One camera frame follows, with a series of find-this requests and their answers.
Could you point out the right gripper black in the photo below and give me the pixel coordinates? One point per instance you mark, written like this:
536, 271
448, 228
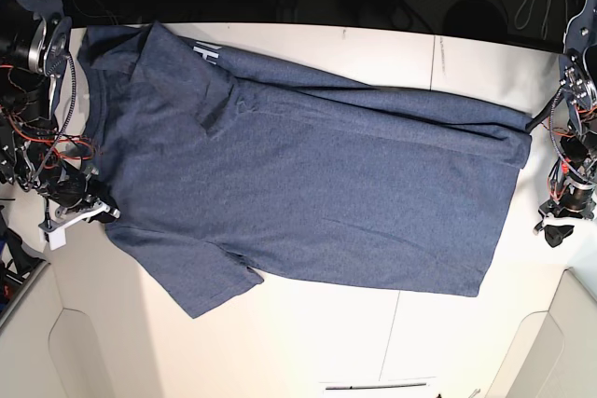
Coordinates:
71, 192

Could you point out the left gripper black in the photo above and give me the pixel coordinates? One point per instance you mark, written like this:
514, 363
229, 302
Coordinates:
560, 216

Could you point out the blue grey t-shirt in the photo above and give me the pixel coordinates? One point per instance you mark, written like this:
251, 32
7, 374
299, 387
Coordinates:
225, 164

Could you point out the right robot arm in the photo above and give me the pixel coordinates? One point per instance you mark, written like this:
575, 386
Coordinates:
37, 153

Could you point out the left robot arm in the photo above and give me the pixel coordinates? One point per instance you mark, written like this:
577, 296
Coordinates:
570, 116

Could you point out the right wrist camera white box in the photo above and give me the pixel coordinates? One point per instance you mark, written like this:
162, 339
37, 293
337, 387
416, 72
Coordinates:
56, 239

